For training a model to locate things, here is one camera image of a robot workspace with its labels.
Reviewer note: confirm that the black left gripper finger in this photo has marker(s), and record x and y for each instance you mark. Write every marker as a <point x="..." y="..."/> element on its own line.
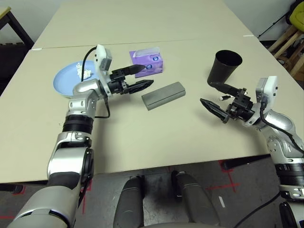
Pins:
<point x="135" y="70"/>
<point x="141" y="86"/>

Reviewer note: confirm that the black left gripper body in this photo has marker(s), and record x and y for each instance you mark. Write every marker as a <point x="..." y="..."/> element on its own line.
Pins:
<point x="117" y="82"/>

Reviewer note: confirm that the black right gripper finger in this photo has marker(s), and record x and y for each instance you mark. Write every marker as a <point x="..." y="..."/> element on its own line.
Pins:
<point x="215" y="110"/>
<point x="224" y="88"/>

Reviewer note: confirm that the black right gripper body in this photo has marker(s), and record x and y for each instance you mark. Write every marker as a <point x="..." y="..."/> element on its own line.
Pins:
<point x="241" y="107"/>

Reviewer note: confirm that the grey glasses case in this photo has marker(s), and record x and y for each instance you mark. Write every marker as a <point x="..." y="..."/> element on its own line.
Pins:
<point x="164" y="95"/>

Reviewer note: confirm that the white tissue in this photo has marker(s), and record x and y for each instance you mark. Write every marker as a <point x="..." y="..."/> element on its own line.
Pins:
<point x="87" y="73"/>

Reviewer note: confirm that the blue plastic plate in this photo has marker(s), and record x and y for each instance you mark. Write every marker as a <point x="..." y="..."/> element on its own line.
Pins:
<point x="64" y="80"/>

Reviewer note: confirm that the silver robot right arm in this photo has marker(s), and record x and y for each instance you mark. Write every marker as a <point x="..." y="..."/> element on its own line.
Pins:
<point x="280" y="121"/>

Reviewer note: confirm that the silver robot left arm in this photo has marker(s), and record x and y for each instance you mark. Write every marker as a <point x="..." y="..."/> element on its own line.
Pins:
<point x="71" y="152"/>

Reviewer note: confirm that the purple tissue box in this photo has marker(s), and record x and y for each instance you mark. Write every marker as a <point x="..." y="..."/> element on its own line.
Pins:
<point x="154" y="66"/>

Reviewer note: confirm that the black plastic cup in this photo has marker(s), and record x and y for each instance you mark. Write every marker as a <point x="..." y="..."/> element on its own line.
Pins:
<point x="223" y="69"/>

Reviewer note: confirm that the black table foot bar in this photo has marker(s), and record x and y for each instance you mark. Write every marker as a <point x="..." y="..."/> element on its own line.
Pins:
<point x="12" y="188"/>
<point x="247" y="162"/>

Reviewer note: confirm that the white table tape strip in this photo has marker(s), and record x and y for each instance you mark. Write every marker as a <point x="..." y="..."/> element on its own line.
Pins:
<point x="36" y="49"/>
<point x="248" y="35"/>

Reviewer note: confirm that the red floor tape cross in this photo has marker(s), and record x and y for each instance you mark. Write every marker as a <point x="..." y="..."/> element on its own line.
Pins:
<point x="231" y="185"/>

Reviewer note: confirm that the wooden stool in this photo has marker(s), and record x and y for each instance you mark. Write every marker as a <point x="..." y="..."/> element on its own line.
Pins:
<point x="285" y="40"/>

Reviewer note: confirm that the black stand rod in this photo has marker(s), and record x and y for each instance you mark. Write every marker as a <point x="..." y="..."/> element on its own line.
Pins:
<point x="276" y="22"/>

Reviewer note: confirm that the white floor tape strip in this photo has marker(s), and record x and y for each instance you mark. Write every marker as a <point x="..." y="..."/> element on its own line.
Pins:
<point x="222" y="202"/>

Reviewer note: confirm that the grey robot right leg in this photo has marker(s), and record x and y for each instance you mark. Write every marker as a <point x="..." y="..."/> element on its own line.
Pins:
<point x="193" y="202"/>

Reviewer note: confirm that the grey robot leg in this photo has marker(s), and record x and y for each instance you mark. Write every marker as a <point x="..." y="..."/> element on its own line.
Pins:
<point x="193" y="202"/>
<point x="129" y="204"/>

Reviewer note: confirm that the yellow-green seat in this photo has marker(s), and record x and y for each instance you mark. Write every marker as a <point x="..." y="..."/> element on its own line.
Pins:
<point x="298" y="17"/>

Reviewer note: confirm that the black foam floor mat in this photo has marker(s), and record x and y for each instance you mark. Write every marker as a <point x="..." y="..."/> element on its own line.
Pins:
<point x="12" y="61"/>

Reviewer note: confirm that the grey robot left leg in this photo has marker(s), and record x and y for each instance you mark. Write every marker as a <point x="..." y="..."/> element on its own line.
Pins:
<point x="129" y="204"/>

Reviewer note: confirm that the grey robot torso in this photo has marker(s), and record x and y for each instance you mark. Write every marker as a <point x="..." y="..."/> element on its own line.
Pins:
<point x="178" y="225"/>

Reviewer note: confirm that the long red floor tape corner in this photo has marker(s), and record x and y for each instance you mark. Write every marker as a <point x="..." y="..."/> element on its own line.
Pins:
<point x="83" y="204"/>

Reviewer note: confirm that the red floor tape line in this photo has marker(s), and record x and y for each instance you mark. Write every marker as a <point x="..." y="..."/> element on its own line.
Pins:
<point x="4" y="216"/>

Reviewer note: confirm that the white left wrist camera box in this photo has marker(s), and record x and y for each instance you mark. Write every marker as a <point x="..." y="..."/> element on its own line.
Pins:
<point x="101" y="54"/>

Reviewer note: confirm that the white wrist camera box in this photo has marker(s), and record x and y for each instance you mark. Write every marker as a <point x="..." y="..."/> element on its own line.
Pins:
<point x="101" y="54"/>
<point x="270" y="88"/>

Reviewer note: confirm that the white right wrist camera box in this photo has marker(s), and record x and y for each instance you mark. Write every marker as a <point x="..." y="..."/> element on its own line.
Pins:
<point x="270" y="88"/>

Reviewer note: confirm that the side table with black frame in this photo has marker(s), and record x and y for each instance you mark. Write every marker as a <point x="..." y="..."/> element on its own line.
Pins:
<point x="22" y="33"/>

